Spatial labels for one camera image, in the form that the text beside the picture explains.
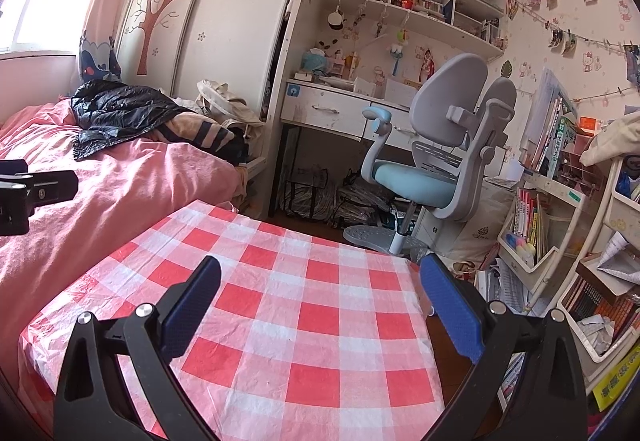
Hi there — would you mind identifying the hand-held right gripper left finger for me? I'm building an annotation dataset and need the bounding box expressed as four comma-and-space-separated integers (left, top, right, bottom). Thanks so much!
52, 256, 226, 441

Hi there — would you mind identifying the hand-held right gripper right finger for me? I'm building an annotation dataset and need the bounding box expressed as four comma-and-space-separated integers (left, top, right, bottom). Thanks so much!
419, 253, 589, 441

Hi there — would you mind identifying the pile of paper booklets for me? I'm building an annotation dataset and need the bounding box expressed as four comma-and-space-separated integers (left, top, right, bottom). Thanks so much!
475, 256, 531, 317

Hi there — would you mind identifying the pink duvet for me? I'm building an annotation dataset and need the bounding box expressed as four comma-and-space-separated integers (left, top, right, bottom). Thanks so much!
0, 101, 248, 372

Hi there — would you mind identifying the cream printed cloth bag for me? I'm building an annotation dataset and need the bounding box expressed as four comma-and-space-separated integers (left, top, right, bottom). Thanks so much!
445, 181, 518, 267

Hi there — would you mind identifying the black puffer jacket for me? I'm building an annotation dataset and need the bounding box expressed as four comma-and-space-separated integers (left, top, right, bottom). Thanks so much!
70, 80, 188, 160

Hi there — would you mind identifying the red checkered tablecloth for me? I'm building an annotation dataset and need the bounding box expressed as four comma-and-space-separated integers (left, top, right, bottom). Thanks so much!
17, 200, 446, 441

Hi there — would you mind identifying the row of thin red books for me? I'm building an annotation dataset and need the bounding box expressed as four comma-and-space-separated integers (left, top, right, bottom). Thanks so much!
515, 188, 551, 267

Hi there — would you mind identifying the white book rack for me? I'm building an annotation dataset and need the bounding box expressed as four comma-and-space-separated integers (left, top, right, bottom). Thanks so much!
497, 156, 640, 402

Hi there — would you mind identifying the black trimmed storage bag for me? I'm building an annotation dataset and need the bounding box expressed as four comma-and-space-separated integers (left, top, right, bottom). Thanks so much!
332, 171, 398, 229

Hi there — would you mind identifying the stack of small books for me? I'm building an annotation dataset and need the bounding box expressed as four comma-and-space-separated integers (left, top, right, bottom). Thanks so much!
562, 271, 640, 362

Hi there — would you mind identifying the beige striped pillow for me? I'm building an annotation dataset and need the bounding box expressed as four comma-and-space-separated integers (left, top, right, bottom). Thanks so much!
160, 116, 237, 156

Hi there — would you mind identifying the clear plaid storage bag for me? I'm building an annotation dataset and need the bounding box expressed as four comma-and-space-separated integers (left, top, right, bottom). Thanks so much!
280, 166, 331, 221

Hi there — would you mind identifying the plain white drawer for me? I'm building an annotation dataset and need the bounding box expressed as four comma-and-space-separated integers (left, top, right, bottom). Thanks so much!
364, 103, 426, 150

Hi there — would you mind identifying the cream canvas tote bag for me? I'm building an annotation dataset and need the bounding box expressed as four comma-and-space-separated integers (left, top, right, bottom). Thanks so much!
195, 80, 266, 142

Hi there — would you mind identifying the row of tall books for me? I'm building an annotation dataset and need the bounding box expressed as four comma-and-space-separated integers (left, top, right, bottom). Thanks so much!
520, 68, 581, 176

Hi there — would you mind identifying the grey and blue desk chair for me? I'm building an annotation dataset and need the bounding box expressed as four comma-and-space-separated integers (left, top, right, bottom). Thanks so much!
342, 53, 518, 257

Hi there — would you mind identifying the white drawer with blue sticker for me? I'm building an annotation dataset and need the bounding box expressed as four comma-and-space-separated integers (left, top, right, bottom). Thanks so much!
281, 82, 365, 140

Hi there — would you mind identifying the cream cloth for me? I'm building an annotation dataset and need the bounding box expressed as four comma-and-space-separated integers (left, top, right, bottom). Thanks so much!
580, 110, 640, 166

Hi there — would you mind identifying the white wardrobe with tree decal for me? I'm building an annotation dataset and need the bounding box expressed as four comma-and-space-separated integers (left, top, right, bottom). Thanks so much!
117, 0, 321, 122

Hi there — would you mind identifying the white desk with hutch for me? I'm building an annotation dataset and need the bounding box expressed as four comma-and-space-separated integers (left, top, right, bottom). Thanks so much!
270, 0, 521, 222

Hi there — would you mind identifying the blue hanging toy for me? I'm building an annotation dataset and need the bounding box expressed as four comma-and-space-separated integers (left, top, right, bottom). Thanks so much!
390, 41, 409, 76

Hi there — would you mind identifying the photo string garland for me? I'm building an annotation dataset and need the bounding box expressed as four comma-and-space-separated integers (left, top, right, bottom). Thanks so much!
505, 0, 640, 104

